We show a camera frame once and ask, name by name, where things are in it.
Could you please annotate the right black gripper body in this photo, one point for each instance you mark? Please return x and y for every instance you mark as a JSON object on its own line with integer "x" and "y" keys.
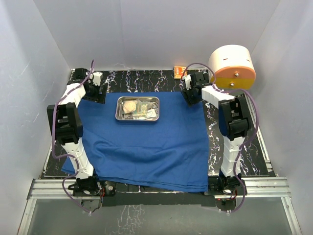
{"x": 191, "y": 93}

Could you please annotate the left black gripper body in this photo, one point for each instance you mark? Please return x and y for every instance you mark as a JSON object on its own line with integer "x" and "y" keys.
{"x": 92, "y": 96}

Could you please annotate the pink cylindrical tissue phantom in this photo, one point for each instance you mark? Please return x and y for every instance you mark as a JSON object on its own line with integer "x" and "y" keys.
{"x": 232, "y": 67}

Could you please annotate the blue surgical drape cloth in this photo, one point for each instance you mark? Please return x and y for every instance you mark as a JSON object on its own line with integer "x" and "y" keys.
{"x": 171, "y": 153}

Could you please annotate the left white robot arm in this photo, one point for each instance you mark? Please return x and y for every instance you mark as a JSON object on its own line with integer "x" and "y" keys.
{"x": 67, "y": 129}

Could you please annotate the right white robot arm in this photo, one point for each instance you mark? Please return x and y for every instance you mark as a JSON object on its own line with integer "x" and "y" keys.
{"x": 234, "y": 124}

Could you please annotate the small orange circuit board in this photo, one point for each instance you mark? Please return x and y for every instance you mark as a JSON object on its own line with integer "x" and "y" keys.
{"x": 178, "y": 72}

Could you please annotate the beige gauze ball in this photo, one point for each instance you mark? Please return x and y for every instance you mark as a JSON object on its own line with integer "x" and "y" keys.
{"x": 129, "y": 106}

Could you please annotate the metal instrument tray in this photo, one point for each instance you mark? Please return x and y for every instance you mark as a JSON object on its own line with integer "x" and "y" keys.
{"x": 153, "y": 103}

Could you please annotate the white packet in tray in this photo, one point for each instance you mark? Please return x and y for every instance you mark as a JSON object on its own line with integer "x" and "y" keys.
{"x": 151, "y": 114}

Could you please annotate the green suture packet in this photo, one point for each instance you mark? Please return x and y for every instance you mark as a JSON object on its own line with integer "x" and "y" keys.
{"x": 141, "y": 110}

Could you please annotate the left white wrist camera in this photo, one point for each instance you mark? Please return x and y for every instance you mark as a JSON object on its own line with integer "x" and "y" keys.
{"x": 96, "y": 78}

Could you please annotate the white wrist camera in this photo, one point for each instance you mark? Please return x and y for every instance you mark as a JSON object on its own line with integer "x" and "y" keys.
{"x": 96, "y": 78}
{"x": 187, "y": 82}

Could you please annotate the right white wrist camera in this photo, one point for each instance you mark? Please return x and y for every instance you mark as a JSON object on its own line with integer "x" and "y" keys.
{"x": 187, "y": 82}

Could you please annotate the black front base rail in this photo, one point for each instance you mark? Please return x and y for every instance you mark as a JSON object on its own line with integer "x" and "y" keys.
{"x": 121, "y": 194}

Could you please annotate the aluminium frame extrusion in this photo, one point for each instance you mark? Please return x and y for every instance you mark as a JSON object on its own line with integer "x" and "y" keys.
{"x": 255, "y": 187}

